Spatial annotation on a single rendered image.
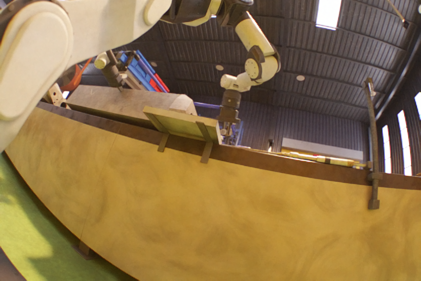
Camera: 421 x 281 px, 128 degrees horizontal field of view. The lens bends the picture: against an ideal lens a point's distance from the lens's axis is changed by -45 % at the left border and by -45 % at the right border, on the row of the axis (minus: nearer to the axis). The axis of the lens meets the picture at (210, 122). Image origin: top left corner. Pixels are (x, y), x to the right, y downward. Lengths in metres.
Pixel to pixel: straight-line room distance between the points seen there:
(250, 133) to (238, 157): 11.47
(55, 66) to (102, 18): 0.16
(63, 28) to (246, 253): 0.77
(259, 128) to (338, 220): 11.72
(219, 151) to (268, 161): 0.20
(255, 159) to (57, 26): 0.72
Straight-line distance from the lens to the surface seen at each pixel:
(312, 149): 11.86
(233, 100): 0.91
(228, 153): 0.77
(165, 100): 1.01
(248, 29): 0.76
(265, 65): 0.72
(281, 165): 0.76
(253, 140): 12.02
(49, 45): 0.27
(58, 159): 1.36
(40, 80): 0.27
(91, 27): 0.38
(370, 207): 0.86
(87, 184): 1.08
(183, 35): 11.79
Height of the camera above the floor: 0.52
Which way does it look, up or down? 24 degrees up
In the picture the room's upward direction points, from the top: 18 degrees clockwise
